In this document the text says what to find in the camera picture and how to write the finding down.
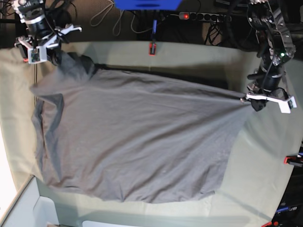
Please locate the red black clamp right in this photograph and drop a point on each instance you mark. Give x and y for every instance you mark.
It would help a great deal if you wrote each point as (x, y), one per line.
(294, 160)

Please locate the grey t-shirt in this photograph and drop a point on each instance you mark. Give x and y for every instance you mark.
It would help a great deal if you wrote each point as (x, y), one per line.
(129, 136)

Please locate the blue plastic object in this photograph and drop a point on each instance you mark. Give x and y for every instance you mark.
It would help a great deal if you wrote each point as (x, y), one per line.
(147, 4)

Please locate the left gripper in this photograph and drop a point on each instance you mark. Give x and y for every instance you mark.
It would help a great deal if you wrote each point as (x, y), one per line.
(259, 98)

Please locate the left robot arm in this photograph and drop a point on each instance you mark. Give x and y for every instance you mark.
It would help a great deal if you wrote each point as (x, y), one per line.
(268, 83)

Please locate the green table cloth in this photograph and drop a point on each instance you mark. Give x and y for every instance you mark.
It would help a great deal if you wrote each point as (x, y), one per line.
(256, 176)

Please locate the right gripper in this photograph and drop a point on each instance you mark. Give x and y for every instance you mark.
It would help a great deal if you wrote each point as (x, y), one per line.
(48, 47)

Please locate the white bin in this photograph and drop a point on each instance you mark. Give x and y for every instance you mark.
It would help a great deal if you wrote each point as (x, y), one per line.
(30, 209)

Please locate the black power strip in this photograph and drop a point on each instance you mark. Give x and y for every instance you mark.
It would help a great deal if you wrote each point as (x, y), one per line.
(203, 17)

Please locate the red black clamp middle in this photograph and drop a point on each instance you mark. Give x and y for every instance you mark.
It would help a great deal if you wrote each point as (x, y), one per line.
(152, 46)

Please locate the red black clamp left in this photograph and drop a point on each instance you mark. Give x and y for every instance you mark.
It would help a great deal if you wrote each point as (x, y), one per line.
(23, 51)

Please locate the red black clamp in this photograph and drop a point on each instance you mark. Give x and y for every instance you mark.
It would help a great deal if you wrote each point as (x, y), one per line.
(23, 51)
(152, 46)
(294, 160)

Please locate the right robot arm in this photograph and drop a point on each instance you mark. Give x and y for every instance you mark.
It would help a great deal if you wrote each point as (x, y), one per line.
(46, 27)

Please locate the red clamp bottom right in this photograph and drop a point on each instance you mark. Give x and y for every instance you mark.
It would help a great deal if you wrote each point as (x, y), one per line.
(271, 224)

